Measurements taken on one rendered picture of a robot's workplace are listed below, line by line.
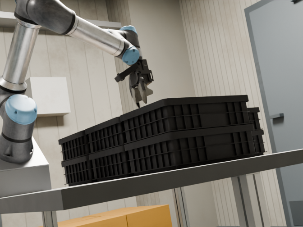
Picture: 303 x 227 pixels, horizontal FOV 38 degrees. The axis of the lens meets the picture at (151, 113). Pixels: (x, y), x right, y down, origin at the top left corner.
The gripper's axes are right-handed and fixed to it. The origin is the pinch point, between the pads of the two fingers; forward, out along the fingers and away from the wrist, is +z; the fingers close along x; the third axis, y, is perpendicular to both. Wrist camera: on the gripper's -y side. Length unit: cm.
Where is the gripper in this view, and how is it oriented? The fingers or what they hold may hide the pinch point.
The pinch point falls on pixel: (140, 102)
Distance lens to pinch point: 185.7
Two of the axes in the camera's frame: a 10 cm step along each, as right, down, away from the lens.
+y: 8.2, -0.6, 5.7
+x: -5.3, 3.1, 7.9
